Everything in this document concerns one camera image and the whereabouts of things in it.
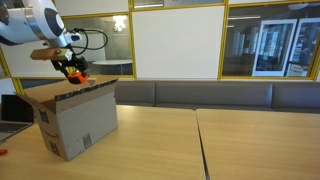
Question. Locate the orange item at table edge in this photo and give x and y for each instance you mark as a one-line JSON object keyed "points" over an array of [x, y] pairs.
{"points": [[2, 152]]}

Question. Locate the white framed glass door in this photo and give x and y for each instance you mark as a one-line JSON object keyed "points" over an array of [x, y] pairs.
{"points": [[305, 46], [273, 46]]}

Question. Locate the tan wrist camera mount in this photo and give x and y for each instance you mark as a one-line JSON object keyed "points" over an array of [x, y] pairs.
{"points": [[46, 54]]}

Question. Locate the grey upholstered bench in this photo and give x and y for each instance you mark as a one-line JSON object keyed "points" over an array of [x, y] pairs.
{"points": [[213, 95]]}

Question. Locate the white cluster pendant lamp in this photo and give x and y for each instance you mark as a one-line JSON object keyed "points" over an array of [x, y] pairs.
{"points": [[119, 23]]}

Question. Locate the small orange tape measure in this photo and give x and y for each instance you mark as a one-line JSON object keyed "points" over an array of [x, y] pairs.
{"points": [[77, 77]]}

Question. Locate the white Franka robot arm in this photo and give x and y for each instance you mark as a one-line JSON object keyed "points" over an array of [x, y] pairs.
{"points": [[30, 21]]}

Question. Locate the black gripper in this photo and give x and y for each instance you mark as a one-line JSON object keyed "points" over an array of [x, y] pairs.
{"points": [[68, 63]]}

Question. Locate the brown cardboard carton box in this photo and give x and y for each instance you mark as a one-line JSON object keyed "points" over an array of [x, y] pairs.
{"points": [[83, 123]]}

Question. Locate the grey open laptop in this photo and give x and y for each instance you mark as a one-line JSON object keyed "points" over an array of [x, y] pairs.
{"points": [[13, 113]]}

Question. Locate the yellow window frame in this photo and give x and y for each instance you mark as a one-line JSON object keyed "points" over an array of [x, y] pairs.
{"points": [[224, 40], [132, 43]]}

